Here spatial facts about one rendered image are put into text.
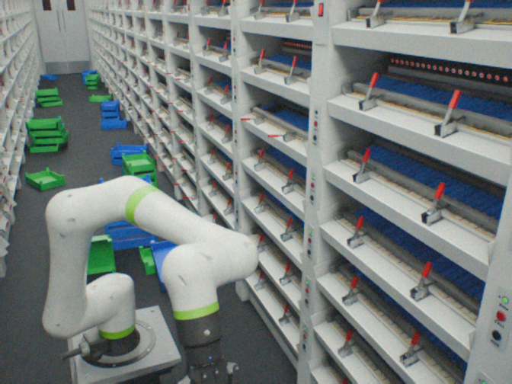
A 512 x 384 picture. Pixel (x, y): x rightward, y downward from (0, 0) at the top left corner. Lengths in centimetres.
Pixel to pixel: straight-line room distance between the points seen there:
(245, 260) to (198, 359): 22
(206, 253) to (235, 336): 127
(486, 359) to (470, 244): 22
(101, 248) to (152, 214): 157
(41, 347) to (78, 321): 82
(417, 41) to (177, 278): 67
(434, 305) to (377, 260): 21
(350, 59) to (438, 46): 40
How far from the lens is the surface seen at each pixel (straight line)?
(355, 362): 153
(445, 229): 104
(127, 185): 128
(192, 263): 91
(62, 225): 123
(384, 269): 124
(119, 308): 157
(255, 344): 213
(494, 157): 90
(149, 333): 174
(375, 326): 136
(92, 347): 165
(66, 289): 140
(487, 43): 91
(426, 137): 101
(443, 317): 111
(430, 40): 100
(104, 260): 276
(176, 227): 111
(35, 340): 236
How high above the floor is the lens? 138
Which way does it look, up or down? 22 degrees down
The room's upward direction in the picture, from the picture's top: straight up
